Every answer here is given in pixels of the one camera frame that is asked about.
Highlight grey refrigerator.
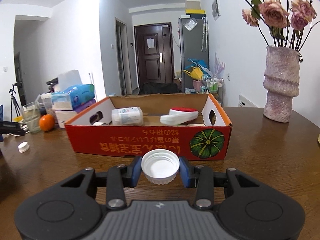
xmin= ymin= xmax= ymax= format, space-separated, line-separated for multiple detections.
xmin=178 ymin=16 xmax=209 ymax=93

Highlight wire storage rack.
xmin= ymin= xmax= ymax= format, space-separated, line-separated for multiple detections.
xmin=200 ymin=75 xmax=224 ymax=106

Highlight dried pink flowers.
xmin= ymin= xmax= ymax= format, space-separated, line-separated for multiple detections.
xmin=241 ymin=0 xmax=319 ymax=52

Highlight white screw cap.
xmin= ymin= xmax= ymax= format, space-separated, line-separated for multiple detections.
xmin=141 ymin=149 xmax=180 ymax=185

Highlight red cardboard box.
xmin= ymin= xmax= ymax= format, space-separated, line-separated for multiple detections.
xmin=65 ymin=94 xmax=232 ymax=160

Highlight clear food container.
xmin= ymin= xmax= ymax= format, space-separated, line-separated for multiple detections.
xmin=41 ymin=93 xmax=56 ymax=117

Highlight white red lint brush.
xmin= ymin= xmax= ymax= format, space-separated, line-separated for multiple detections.
xmin=160 ymin=107 xmax=199 ymax=126

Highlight dark brown door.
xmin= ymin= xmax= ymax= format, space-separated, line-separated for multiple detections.
xmin=134 ymin=22 xmax=174 ymax=85

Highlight large white cap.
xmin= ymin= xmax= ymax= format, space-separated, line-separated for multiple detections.
xmin=92 ymin=122 xmax=109 ymax=126

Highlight orange fruit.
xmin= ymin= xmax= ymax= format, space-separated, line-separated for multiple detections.
xmin=39 ymin=114 xmax=55 ymax=132

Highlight clear plastic jar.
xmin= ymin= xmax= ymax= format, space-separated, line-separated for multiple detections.
xmin=111 ymin=107 xmax=144 ymax=126

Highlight blue tissue pack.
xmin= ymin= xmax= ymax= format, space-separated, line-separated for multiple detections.
xmin=51 ymin=70 xmax=95 ymax=111

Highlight purple white tissue pack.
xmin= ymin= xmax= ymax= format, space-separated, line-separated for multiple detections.
xmin=55 ymin=99 xmax=96 ymax=129

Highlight small white cap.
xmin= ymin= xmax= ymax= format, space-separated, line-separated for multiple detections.
xmin=18 ymin=141 xmax=30 ymax=153

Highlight clear plastic cup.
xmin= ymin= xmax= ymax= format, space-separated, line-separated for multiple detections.
xmin=21 ymin=101 xmax=41 ymax=133

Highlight pink textured vase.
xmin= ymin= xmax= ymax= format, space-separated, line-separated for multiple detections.
xmin=263 ymin=46 xmax=300 ymax=123

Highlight camera tripod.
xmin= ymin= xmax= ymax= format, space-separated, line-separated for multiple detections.
xmin=9 ymin=83 xmax=21 ymax=121

